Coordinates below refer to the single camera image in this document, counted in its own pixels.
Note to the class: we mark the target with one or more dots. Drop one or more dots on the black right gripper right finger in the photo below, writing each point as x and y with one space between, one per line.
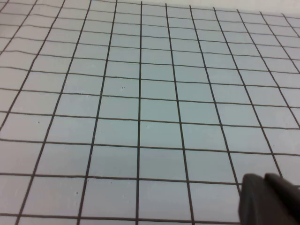
283 186

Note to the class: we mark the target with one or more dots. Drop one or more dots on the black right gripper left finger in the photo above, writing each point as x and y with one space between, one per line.
255 204

